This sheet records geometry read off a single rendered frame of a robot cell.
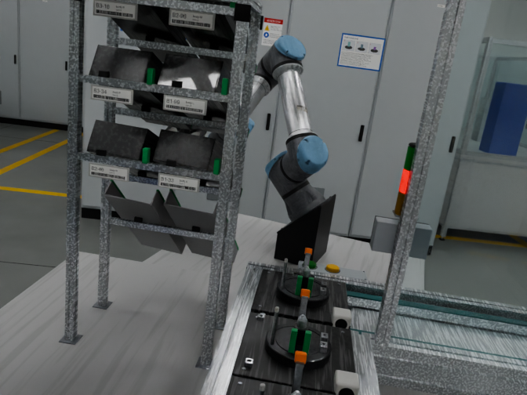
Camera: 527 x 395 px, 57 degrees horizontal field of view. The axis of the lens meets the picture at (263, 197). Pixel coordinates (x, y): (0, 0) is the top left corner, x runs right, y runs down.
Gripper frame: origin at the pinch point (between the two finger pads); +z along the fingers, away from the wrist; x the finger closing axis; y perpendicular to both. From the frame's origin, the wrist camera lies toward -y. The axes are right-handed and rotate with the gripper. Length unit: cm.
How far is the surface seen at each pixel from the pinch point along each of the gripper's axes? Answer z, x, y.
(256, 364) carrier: 52, -39, 9
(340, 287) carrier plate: 12, -52, 27
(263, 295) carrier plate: 25.7, -33.7, 21.6
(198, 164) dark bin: 24.6, -17.1, -15.5
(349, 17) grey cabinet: -290, -20, 62
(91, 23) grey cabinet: -229, 175, 73
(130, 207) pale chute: 24.0, 1.5, 2.6
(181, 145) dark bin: 21.7, -12.3, -17.4
